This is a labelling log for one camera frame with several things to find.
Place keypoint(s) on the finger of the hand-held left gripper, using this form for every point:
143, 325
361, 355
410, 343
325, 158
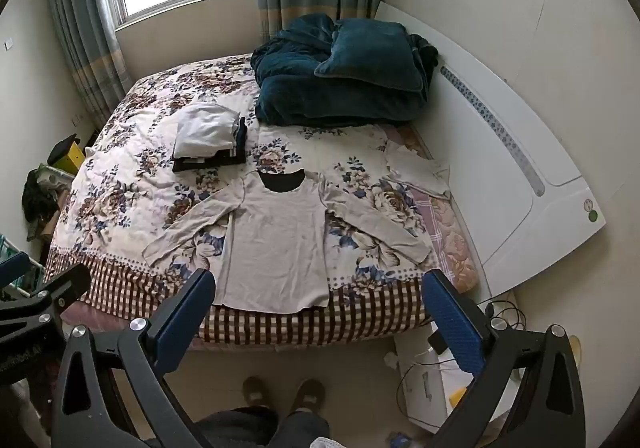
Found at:
12, 265
65, 285

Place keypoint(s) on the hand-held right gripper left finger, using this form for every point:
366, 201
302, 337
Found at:
185, 315

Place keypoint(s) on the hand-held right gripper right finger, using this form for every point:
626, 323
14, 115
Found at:
450, 318

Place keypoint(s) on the beige long-sleeve shirt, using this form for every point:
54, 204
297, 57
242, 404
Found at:
272, 243

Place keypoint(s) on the dark clothes pile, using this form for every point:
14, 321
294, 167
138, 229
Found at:
37, 203

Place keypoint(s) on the green drying rack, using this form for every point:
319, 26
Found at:
20, 273

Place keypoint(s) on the black phone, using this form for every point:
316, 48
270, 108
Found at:
439, 342

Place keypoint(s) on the white cloth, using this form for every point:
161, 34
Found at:
17, 420

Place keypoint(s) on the white low cabinet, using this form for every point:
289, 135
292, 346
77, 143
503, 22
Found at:
425, 388

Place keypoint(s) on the pink floral mattress pad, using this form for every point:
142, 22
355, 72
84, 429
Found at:
450, 238

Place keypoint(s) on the yellow small item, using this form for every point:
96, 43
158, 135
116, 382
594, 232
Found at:
460, 398

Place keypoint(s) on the brown slipper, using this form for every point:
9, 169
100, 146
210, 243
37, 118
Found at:
256, 393
307, 395

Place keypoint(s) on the white headboard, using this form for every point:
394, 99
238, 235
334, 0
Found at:
525, 228

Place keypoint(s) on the person's left leg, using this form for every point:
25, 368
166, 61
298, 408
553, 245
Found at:
235, 428

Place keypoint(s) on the person's leg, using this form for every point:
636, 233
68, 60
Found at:
300, 430
235, 428

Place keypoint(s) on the yellow box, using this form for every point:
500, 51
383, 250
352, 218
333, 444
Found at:
75, 159

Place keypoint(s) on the black cloth on box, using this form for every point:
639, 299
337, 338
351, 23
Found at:
61, 146

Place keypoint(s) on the floral bed sheet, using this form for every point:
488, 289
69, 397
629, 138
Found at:
150, 168

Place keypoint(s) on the crumpled white garment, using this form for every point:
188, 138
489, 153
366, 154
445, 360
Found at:
415, 173

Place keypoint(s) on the black folded garment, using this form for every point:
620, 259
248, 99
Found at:
220, 161

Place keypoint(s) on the person's right leg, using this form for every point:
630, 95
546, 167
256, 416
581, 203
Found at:
300, 430

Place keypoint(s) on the white folded garment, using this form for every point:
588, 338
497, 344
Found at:
202, 128

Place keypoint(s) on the teal fleece blanket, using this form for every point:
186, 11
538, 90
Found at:
325, 103

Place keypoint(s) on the teal fleece pillow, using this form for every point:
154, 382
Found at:
370, 53

